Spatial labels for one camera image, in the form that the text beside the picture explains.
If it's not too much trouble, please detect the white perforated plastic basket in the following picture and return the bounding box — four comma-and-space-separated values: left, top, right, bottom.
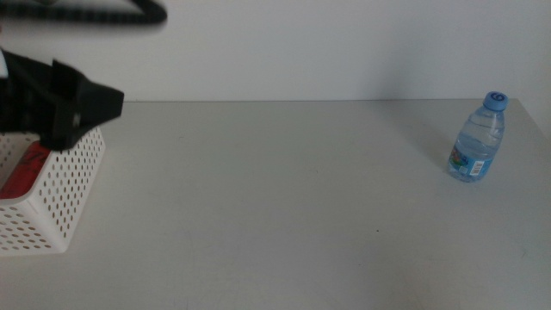
0, 126, 107, 255

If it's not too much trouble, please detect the clear water bottle blue cap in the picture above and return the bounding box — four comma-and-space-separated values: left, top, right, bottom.
446, 90, 509, 183

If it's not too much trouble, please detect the red cola can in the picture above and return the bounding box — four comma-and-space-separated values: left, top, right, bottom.
0, 141, 52, 200

